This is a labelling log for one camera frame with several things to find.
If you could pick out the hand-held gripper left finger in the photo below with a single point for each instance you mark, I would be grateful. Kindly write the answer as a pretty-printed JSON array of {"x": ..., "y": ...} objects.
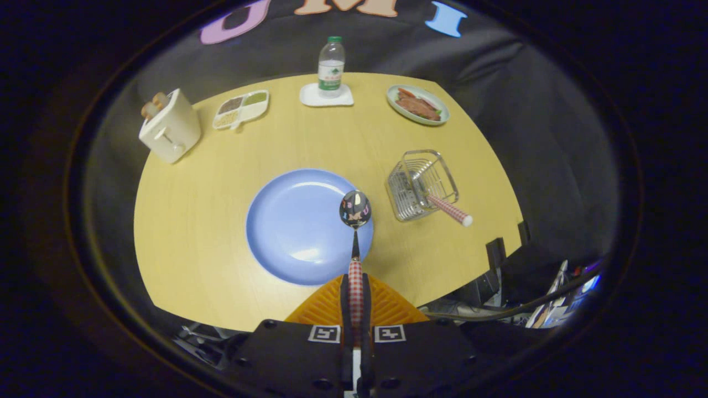
[{"x": 287, "y": 359}]

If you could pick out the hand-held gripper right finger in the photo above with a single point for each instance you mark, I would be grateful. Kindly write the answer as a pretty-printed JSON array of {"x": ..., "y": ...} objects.
[{"x": 420, "y": 359}]

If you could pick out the black upright block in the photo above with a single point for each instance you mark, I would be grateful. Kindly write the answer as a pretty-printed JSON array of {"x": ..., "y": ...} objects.
[
  {"x": 524, "y": 232},
  {"x": 495, "y": 253}
]

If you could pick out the blue round plate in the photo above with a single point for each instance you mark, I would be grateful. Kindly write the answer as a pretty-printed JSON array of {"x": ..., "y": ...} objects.
[{"x": 293, "y": 226}]

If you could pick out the black backdrop cloth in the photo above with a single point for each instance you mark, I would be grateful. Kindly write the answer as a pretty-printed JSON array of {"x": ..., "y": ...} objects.
[{"x": 525, "y": 138}]

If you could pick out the pale green plate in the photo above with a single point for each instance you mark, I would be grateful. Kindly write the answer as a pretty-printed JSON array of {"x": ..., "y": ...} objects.
[{"x": 398, "y": 108}]

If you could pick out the cream white toaster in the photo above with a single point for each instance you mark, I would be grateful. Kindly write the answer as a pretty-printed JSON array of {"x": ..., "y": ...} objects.
[{"x": 174, "y": 132}]

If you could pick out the cooked meat slices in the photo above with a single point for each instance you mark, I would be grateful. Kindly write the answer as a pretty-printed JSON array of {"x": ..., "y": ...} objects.
[{"x": 417, "y": 105}]

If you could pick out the white divided grain dish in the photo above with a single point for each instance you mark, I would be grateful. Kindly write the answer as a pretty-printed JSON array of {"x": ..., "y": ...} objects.
[{"x": 243, "y": 108}]

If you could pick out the white square coaster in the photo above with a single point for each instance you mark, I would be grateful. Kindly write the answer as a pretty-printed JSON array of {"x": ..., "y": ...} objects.
[{"x": 310, "y": 99}]

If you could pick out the brown toast slice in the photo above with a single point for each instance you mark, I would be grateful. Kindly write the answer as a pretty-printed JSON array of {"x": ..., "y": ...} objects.
[
  {"x": 160, "y": 100},
  {"x": 148, "y": 110}
]

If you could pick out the clear plastic water bottle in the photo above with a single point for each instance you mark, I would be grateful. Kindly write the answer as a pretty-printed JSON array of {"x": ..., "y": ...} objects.
[{"x": 331, "y": 69}]

